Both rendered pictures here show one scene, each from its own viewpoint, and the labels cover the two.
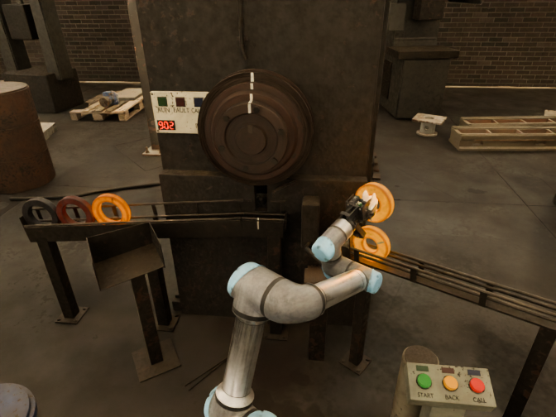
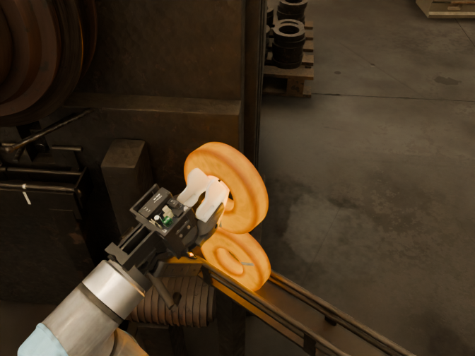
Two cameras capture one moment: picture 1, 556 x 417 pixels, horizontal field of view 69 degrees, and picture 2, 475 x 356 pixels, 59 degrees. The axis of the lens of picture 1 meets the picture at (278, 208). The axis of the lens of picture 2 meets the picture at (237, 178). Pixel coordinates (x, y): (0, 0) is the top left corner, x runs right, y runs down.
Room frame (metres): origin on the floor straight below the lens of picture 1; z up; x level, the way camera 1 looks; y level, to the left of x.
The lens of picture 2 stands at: (0.88, -0.37, 1.37)
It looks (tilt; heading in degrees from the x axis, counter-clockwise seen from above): 43 degrees down; 358
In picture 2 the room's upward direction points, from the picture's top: straight up
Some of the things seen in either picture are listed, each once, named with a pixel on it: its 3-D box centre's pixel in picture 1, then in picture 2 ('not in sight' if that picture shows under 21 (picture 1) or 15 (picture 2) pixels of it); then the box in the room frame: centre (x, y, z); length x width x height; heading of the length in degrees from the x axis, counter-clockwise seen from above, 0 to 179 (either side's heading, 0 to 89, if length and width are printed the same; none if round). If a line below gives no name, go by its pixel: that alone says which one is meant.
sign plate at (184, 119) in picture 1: (182, 112); not in sight; (1.74, 0.41, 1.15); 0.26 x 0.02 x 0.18; 83
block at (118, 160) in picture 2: (310, 222); (133, 189); (1.58, -0.15, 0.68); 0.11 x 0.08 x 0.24; 173
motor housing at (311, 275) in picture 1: (327, 313); (177, 335); (1.42, -0.22, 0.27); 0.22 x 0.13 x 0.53; 83
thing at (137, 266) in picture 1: (138, 306); not in sight; (1.39, 0.64, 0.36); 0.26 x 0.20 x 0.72; 118
